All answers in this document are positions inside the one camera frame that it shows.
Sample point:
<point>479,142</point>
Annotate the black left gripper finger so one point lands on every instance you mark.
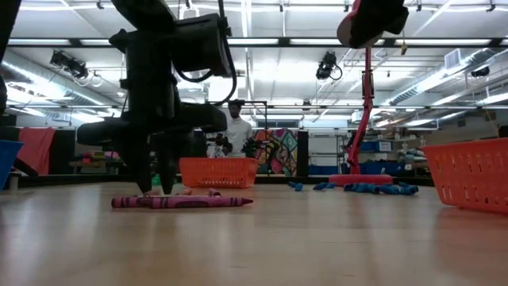
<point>168,167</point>
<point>139,163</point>

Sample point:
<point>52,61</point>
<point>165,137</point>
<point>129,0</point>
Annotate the orange crayon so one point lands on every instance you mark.
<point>184,192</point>
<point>152,192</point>

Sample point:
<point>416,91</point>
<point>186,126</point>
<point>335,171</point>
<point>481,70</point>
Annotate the orange plastic basket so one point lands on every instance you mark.
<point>218,175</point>
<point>468,175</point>

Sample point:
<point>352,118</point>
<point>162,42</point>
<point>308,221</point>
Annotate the person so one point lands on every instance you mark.
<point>238,139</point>

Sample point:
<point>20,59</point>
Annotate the black device green lights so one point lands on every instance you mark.
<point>252,147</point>

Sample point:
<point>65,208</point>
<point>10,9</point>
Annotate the red cloth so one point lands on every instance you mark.
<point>37,149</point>

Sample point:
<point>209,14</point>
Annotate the colourful mural panel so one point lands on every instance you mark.
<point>283,153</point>

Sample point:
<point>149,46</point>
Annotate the blue plastic cap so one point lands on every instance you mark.
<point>410,190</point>
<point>292,184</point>
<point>375,189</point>
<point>299,187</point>
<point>363,188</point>
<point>350,187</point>
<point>332,185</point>
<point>319,186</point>
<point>391,190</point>

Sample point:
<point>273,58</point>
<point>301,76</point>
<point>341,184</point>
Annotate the black pillar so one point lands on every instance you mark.
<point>303,153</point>

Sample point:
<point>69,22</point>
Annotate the blue storage bins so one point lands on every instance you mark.
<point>377,167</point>

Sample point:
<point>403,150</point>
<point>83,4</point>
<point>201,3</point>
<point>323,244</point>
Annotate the red desk lamp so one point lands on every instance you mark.
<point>357,179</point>

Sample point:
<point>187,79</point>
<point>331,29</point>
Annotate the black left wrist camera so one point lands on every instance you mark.
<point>200,43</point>

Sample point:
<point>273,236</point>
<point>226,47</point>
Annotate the black ceiling light rail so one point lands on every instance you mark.
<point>75,41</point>

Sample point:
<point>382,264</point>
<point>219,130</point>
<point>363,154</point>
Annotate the black aluminium table frame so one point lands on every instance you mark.
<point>274,179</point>

